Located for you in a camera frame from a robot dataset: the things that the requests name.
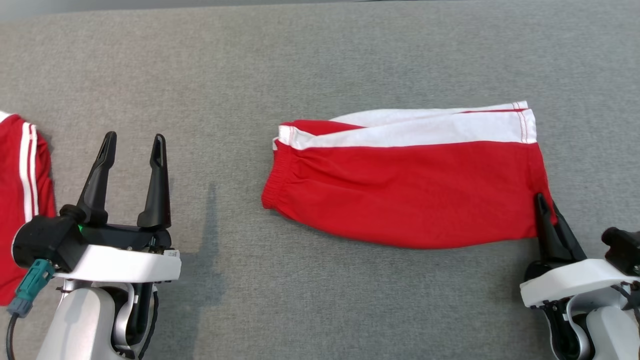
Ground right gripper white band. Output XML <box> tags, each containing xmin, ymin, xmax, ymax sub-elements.
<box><xmin>519</xmin><ymin>193</ymin><xmax>639</xmax><ymax>309</ymax></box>

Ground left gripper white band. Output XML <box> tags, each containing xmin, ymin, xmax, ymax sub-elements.
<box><xmin>54</xmin><ymin>131</ymin><xmax>182</xmax><ymax>285</ymax></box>

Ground red T-shirt white sleeves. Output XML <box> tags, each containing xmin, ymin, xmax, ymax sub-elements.
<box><xmin>0</xmin><ymin>110</ymin><xmax>57</xmax><ymax>306</ymax></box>

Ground red shorts white side panel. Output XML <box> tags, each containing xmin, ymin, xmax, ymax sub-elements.
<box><xmin>261</xmin><ymin>100</ymin><xmax>559</xmax><ymax>250</ymax></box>

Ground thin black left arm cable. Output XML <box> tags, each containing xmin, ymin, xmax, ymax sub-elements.
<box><xmin>137</xmin><ymin>289</ymin><xmax>160</xmax><ymax>360</ymax></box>

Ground teal plug left camera cable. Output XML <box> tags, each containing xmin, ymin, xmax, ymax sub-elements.
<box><xmin>5</xmin><ymin>258</ymin><xmax>55</xmax><ymax>360</ymax></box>

